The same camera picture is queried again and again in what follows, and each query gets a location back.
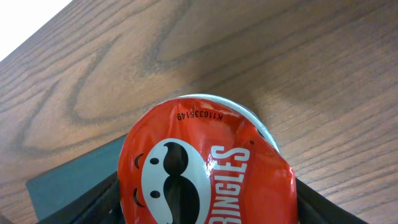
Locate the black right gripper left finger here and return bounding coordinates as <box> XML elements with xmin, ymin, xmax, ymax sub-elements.
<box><xmin>39</xmin><ymin>172</ymin><xmax>121</xmax><ymax>224</ymax></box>

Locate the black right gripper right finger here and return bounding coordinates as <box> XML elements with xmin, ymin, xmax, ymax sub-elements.
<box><xmin>296</xmin><ymin>179</ymin><xmax>367</xmax><ymax>224</ymax></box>

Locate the dark Pringles can red lid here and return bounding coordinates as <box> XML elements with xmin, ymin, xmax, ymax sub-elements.
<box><xmin>118</xmin><ymin>94</ymin><xmax>299</xmax><ymax>223</ymax></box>

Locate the black open gift box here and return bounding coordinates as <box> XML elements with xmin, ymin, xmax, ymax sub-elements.
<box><xmin>25</xmin><ymin>136</ymin><xmax>126</xmax><ymax>220</ymax></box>

